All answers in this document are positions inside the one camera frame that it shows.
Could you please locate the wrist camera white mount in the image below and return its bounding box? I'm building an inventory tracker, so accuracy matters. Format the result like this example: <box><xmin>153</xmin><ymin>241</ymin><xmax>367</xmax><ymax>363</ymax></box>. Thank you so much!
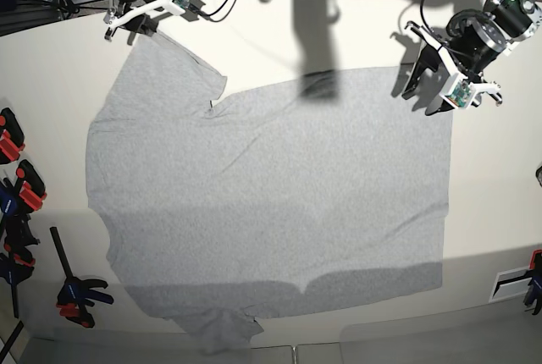
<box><xmin>104</xmin><ymin>0</ymin><xmax>191</xmax><ymax>41</ymax></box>
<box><xmin>406</xmin><ymin>21</ymin><xmax>503</xmax><ymax>110</ymax></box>

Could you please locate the blue clamp right edge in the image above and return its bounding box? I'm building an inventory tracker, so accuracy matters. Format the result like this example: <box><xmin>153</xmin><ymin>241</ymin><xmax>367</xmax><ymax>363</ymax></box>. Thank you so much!
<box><xmin>523</xmin><ymin>250</ymin><xmax>542</xmax><ymax>316</ymax></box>

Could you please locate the red black clamp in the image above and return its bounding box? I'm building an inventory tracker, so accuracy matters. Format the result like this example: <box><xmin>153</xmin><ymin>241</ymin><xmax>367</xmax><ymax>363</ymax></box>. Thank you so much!
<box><xmin>0</xmin><ymin>108</ymin><xmax>25</xmax><ymax>165</ymax></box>
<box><xmin>14</xmin><ymin>159</ymin><xmax>47</xmax><ymax>214</ymax></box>

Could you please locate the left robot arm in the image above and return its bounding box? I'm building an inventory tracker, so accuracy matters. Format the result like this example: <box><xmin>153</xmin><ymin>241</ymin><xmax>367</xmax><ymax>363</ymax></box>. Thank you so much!
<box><xmin>401</xmin><ymin>0</ymin><xmax>541</xmax><ymax>116</ymax></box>

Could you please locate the red black clamp top left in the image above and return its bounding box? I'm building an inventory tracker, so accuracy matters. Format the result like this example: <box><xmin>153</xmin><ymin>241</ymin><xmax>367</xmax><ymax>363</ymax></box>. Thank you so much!
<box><xmin>0</xmin><ymin>108</ymin><xmax>25</xmax><ymax>165</ymax></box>

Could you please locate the grey T-shirt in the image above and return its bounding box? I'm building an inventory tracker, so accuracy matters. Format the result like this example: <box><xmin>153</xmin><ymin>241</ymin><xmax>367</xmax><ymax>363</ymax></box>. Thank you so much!
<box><xmin>86</xmin><ymin>35</ymin><xmax>452</xmax><ymax>353</ymax></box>

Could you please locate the white label plate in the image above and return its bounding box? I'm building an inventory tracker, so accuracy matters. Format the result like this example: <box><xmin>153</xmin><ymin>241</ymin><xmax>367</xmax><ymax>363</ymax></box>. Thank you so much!
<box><xmin>489</xmin><ymin>267</ymin><xmax>530</xmax><ymax>303</ymax></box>

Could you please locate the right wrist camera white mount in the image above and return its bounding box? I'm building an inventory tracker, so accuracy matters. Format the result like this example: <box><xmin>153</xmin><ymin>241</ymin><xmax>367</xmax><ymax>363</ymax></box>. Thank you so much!
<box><xmin>104</xmin><ymin>0</ymin><xmax>191</xmax><ymax>41</ymax></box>

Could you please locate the blue black bar clamp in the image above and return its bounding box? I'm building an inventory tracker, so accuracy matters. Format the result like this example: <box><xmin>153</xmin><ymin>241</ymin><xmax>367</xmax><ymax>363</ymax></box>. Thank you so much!
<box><xmin>50</xmin><ymin>227</ymin><xmax>114</xmax><ymax>328</ymax></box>

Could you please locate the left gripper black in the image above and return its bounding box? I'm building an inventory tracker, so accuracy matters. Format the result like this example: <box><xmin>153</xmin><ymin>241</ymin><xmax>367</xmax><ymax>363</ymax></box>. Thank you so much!
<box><xmin>401</xmin><ymin>9</ymin><xmax>506</xmax><ymax>116</ymax></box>

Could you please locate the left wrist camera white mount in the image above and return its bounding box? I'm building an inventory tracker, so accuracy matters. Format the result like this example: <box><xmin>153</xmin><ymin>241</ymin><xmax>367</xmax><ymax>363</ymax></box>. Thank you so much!
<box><xmin>406</xmin><ymin>21</ymin><xmax>503</xmax><ymax>110</ymax></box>

